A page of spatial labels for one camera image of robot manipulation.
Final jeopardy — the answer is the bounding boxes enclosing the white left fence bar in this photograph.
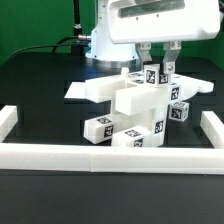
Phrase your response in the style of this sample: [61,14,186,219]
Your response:
[0,105,18,143]

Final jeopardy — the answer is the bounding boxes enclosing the white chair seat part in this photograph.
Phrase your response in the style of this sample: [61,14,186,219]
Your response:
[114,99,169,148]

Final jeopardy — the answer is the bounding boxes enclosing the black vertical pole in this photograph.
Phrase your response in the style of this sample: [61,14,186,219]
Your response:
[71,0,84,56]

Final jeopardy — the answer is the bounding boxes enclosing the white right fence bar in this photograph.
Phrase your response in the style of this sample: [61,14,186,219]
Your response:
[200,111,224,149]

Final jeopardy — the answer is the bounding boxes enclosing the white chair back frame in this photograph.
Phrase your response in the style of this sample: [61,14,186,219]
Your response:
[84,66,215,117]

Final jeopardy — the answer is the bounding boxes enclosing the white tagged cube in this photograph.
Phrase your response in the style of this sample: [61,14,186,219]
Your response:
[144,64,170,87]
[168,101,189,122]

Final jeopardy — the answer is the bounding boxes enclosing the white tag base sheet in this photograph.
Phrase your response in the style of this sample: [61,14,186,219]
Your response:
[65,82,85,99]

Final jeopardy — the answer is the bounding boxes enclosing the white fence bar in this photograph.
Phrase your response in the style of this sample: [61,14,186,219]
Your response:
[0,143,224,175]
[0,105,18,143]
[200,111,224,149]

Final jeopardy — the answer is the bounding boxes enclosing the white front fence bar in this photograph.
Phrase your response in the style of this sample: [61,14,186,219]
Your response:
[0,143,224,175]

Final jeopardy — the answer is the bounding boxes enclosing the black cable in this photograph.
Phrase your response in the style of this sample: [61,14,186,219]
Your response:
[7,34,92,62]

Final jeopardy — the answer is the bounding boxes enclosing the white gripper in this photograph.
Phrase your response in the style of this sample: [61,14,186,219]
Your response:
[107,0,220,77]

